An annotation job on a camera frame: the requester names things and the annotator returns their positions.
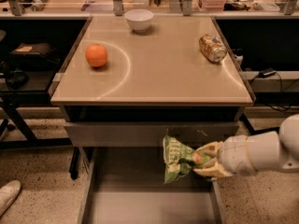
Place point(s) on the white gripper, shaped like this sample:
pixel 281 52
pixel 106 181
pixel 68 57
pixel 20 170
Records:
pixel 234 157

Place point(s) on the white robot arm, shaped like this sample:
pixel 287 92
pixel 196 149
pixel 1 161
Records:
pixel 252 154

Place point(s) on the grey drawer cabinet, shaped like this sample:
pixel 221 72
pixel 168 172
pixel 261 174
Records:
pixel 158 76

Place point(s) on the open middle drawer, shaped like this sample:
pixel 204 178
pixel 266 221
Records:
pixel 125 185

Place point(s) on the white ceramic bowl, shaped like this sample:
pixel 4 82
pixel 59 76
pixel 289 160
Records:
pixel 139 20

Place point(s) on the green jalapeno chip bag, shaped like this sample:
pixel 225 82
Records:
pixel 180 159

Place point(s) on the closed top drawer front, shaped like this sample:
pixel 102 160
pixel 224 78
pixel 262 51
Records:
pixel 146 134

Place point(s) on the black bag on shelf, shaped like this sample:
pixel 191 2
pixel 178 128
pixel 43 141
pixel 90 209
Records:
pixel 32 52

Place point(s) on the black power adapter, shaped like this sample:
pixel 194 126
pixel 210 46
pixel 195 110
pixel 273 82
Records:
pixel 267 73

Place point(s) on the orange fruit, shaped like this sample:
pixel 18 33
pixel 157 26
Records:
pixel 96 55

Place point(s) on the white shoe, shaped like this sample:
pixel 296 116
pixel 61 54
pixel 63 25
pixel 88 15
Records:
pixel 8 193

